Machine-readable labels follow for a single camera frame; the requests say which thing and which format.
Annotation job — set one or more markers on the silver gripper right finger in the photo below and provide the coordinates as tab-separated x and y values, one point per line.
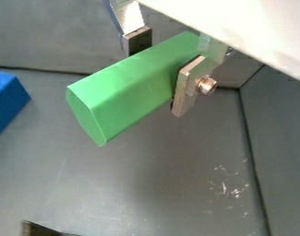
194	76

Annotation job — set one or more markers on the green hexagon block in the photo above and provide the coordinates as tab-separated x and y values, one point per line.
111	99

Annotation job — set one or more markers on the blue foam shape board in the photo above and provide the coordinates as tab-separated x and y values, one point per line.
14	98

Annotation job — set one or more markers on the black curved cradle stand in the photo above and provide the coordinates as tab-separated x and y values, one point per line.
32	229

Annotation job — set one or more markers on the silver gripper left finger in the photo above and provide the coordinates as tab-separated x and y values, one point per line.
134	33

